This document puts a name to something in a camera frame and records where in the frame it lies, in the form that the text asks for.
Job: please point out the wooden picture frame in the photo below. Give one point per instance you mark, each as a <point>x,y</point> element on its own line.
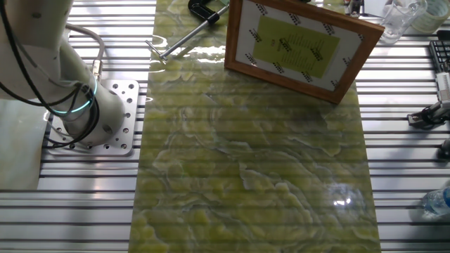
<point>253,42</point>

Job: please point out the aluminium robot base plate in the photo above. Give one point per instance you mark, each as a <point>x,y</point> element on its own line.
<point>126,116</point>

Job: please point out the black C-clamp with steel screw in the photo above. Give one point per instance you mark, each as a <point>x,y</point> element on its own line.
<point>204,12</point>

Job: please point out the clear water bottle blue cap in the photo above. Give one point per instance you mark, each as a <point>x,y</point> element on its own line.
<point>437,201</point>

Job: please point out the green marble pattern mat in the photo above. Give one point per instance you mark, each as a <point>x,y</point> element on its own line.
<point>246,158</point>

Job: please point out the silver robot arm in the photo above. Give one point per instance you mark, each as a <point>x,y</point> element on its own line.
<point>21,52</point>

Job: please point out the clear tape roll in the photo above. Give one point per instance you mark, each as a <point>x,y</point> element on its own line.
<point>436,15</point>

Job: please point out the black keyboard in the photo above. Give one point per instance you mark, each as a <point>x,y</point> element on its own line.
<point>441,52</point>

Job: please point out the grey camera on black mount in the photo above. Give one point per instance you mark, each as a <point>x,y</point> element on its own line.
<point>355,5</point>

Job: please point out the clear plastic cup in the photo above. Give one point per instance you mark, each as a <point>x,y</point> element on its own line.
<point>397,21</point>

